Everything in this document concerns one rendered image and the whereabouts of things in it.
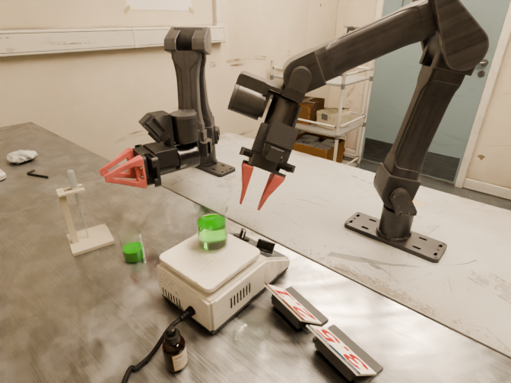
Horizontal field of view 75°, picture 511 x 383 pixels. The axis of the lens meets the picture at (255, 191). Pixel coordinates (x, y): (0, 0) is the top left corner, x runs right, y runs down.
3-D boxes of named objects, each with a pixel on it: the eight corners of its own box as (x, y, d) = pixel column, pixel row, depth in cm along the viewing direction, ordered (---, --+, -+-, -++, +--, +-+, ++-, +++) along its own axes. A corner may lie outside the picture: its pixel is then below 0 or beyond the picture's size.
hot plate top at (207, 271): (212, 228, 61) (211, 223, 61) (263, 254, 55) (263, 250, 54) (157, 260, 53) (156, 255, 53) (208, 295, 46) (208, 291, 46)
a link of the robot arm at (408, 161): (376, 205, 66) (452, 22, 51) (368, 190, 72) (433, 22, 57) (407, 211, 66) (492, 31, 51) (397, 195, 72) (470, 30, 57)
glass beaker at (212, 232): (201, 235, 58) (198, 194, 55) (232, 238, 58) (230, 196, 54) (192, 257, 53) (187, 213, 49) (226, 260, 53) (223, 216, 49)
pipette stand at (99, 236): (106, 226, 76) (93, 174, 70) (115, 243, 71) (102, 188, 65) (67, 237, 72) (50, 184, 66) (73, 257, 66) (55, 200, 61)
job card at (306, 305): (290, 287, 59) (292, 268, 57) (328, 321, 52) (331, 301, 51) (262, 302, 56) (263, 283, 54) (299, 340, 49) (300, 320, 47)
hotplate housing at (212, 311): (239, 243, 71) (238, 210, 67) (290, 270, 63) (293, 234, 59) (148, 305, 55) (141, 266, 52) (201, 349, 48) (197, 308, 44)
